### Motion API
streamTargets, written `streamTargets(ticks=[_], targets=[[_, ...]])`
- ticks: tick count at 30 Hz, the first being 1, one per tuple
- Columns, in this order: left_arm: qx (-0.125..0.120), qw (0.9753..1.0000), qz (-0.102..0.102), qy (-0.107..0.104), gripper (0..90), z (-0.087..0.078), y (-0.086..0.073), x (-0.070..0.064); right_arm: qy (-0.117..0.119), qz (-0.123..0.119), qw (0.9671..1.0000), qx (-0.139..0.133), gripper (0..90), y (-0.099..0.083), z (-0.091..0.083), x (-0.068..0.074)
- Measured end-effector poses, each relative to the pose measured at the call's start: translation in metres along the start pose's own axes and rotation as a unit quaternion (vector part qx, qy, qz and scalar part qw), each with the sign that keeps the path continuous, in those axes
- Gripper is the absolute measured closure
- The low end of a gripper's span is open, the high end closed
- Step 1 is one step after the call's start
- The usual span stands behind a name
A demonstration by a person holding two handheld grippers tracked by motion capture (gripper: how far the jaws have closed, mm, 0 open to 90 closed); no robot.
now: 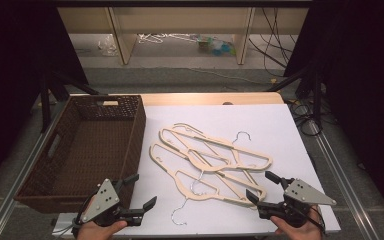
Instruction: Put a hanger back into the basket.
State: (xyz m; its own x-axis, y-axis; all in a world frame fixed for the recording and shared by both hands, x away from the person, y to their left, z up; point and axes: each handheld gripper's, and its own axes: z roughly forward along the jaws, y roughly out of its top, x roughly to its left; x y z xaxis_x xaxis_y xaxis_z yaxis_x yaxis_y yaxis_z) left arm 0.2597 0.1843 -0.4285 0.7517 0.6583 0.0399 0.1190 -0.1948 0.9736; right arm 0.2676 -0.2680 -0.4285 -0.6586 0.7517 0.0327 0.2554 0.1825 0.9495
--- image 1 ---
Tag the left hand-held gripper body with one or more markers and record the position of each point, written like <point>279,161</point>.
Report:
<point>101,200</point>

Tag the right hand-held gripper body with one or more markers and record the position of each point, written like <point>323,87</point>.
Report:
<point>305,195</point>

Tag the brown wicker basket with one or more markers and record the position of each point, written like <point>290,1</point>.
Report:
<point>90,150</point>

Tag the person's left hand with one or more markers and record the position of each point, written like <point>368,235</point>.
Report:
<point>95,231</point>

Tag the person's right hand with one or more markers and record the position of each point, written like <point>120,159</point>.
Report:
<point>303,233</point>

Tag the white table board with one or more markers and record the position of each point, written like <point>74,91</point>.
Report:
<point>280,133</point>

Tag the black metal stand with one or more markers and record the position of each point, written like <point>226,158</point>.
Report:
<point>45,106</point>
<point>317,100</point>

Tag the clear plastic bag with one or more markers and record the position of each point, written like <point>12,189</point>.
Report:
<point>107,46</point>

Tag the black curtain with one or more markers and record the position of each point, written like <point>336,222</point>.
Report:
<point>10,66</point>
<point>363,66</point>

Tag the colourful plastic packets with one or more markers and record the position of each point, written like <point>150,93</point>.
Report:
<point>217,46</point>

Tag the bundle of white hangers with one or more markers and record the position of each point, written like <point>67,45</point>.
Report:
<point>150,39</point>

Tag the light wooden desk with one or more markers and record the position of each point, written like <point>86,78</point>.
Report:
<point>180,20</point>

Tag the silver metal rail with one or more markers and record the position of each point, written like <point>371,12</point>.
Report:
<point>0,216</point>
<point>345,186</point>

